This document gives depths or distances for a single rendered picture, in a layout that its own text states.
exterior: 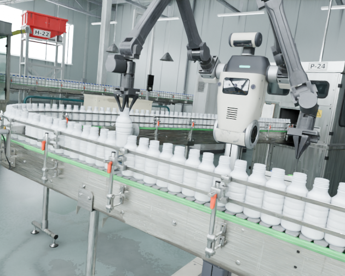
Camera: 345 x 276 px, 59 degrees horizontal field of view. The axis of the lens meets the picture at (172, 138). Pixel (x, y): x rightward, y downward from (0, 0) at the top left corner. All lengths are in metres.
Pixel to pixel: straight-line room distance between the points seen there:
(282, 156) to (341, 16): 9.27
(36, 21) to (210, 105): 4.35
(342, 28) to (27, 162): 12.56
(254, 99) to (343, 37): 11.81
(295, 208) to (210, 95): 6.36
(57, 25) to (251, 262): 7.37
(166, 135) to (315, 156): 2.32
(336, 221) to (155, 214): 0.59
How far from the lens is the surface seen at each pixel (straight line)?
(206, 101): 7.13
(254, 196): 0.97
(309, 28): 13.63
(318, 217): 0.93
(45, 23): 7.86
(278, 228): 0.97
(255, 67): 1.68
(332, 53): 13.26
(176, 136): 3.23
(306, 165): 4.72
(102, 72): 11.94
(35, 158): 1.73
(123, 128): 1.25
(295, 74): 1.18
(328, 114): 4.57
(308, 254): 0.94
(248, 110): 1.59
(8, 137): 1.84
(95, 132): 1.40
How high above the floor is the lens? 1.35
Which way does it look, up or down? 8 degrees down
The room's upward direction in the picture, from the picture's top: 6 degrees clockwise
